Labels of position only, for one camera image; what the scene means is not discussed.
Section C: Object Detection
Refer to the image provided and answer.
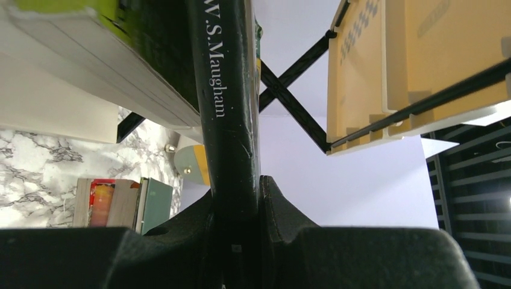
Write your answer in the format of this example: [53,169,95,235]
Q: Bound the round drawer box orange yellow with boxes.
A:
[165,144,210,186]

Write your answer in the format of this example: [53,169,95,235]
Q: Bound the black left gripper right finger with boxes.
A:
[260,176,479,288]

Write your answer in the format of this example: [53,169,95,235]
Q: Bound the black Moon and Sixpence book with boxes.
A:
[187,1,260,222]

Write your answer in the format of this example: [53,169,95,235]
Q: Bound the red spine book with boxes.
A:
[72,178,140,229]

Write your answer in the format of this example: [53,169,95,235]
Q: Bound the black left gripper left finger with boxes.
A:
[1,193,218,288]

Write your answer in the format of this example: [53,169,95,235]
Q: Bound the green 65-storey treehouse book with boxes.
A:
[1,1,200,128]

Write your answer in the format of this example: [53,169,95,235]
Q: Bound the beige black three-tier shelf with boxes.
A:
[1,1,510,154]

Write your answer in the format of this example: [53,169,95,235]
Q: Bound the plain dark green book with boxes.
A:
[134,178,174,235]

